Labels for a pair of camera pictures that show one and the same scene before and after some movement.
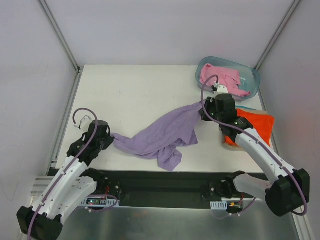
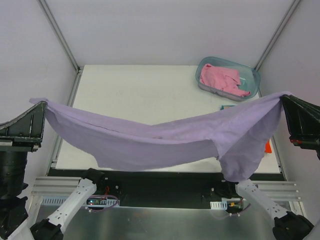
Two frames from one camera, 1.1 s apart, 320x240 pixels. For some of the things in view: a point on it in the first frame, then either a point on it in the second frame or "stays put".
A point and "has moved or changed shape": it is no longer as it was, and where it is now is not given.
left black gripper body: (107, 139) → (19, 140)
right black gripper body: (205, 113) → (307, 139)
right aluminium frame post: (277, 34) stays put
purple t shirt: (162, 138) has moved or changed shape
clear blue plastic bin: (242, 81) stays put
